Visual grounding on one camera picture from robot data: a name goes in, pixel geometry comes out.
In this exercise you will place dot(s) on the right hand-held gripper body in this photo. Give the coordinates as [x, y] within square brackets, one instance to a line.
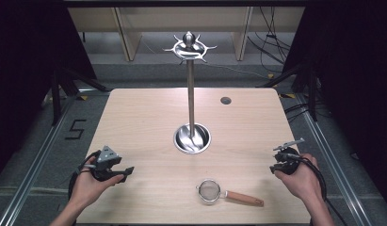
[287, 158]

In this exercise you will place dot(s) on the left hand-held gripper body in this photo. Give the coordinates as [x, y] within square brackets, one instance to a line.
[107, 157]

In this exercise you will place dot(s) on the metal utensil rack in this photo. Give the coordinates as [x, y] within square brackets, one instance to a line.
[190, 94]

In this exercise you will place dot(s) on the person's right hand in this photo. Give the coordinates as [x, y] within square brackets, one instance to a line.
[302, 182]

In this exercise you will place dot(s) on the person's left hand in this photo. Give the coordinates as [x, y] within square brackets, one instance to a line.
[87, 188]

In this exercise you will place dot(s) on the yellow floor tape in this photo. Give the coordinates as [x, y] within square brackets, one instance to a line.
[287, 95]
[270, 76]

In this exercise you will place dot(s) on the black metal stand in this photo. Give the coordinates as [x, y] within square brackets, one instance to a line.
[312, 94]
[56, 97]

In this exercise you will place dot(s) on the round grey table grommet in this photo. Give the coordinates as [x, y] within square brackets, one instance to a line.
[225, 100]

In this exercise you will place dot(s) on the black curtain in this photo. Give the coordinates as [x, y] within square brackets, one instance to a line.
[24, 62]
[354, 78]

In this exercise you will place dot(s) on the aluminium floor rail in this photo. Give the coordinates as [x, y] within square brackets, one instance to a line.
[37, 160]
[332, 157]

